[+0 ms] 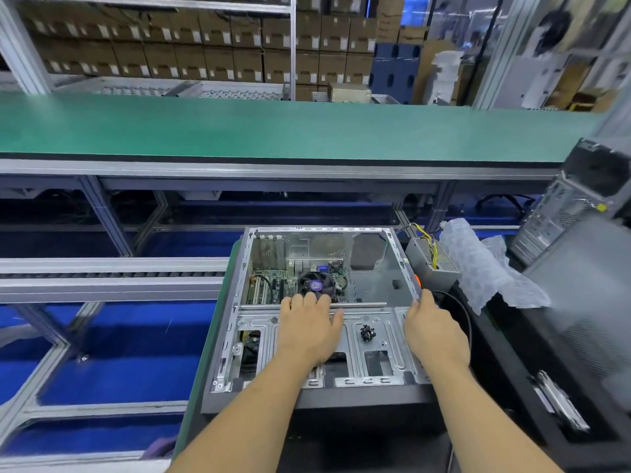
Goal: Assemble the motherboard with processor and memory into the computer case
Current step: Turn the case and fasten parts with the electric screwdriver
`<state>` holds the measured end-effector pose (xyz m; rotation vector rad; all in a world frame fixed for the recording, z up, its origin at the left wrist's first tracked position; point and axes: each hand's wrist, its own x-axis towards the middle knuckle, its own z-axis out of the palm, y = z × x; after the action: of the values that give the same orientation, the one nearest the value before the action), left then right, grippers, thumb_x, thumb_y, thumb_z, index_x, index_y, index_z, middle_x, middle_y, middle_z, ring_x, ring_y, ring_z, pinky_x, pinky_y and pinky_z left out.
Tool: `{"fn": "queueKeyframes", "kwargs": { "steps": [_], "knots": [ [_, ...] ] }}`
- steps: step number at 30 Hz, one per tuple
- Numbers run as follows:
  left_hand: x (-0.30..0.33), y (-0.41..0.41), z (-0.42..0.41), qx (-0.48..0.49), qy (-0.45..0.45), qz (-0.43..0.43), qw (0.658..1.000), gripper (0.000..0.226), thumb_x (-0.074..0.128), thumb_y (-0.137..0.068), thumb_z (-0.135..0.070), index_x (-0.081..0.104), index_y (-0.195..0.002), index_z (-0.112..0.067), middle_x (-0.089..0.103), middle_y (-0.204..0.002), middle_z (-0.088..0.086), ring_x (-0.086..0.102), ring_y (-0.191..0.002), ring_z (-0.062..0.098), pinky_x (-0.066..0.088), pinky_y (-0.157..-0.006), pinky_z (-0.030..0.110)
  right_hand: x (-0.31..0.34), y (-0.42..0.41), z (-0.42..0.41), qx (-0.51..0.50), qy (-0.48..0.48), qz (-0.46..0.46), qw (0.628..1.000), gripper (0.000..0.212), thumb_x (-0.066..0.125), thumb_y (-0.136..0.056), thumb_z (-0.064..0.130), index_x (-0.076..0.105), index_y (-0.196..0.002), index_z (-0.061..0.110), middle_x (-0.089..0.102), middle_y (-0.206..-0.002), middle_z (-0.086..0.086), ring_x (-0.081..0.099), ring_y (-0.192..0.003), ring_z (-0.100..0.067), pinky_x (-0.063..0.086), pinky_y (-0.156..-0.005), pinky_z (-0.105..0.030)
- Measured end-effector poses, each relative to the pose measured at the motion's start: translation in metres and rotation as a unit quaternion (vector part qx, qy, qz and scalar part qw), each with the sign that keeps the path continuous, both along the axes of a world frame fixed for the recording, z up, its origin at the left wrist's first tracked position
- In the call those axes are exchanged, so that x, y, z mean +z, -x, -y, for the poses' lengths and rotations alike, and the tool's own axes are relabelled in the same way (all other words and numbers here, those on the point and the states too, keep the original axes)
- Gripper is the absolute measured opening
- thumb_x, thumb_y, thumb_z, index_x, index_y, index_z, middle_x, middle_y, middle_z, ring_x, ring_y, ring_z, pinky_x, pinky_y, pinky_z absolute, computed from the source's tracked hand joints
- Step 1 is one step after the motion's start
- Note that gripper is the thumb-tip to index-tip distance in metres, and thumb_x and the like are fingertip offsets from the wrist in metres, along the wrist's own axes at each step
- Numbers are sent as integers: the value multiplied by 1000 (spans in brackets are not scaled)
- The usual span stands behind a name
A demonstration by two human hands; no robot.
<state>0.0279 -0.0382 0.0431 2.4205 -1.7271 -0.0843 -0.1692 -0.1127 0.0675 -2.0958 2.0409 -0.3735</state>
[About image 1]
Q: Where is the person's right hand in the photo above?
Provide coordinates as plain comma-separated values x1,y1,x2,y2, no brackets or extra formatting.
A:
403,288,473,373

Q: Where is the dark grey case side panel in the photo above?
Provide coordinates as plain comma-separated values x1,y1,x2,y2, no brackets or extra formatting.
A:
523,212,631,410

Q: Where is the white bubble wrap bag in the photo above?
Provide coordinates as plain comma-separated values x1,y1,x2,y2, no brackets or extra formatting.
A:
438,217,553,317

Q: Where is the black and silver computer case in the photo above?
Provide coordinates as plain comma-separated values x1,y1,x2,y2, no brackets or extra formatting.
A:
202,225,437,416

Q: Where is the grey power supply unit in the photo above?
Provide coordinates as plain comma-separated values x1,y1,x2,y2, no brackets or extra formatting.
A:
402,223,463,294

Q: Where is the person's left hand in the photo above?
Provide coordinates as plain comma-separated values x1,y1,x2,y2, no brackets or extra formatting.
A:
275,292,345,371

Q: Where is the metal heatsink cooler fan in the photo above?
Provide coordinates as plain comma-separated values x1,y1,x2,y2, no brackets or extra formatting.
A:
298,267,339,300

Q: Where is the green conveyor belt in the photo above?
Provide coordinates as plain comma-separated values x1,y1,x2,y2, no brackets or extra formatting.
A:
0,91,613,166

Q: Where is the small purple object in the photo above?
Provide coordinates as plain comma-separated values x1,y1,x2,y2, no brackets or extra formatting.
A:
140,434,179,461

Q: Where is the stack of cardboard boxes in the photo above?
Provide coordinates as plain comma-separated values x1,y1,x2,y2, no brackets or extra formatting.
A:
10,0,406,101

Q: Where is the silver hard drive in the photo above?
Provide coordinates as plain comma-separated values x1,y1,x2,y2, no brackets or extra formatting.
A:
532,369,593,436

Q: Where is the person's left forearm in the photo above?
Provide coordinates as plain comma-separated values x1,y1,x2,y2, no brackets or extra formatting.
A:
168,353,327,473

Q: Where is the green motherboard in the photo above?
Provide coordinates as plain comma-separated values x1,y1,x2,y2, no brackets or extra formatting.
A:
246,259,352,307

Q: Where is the aluminium roller conveyor rail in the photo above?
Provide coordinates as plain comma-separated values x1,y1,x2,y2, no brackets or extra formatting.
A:
0,257,230,305

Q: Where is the grey computer tower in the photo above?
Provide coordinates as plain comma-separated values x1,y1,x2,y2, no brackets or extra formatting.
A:
507,103,631,268

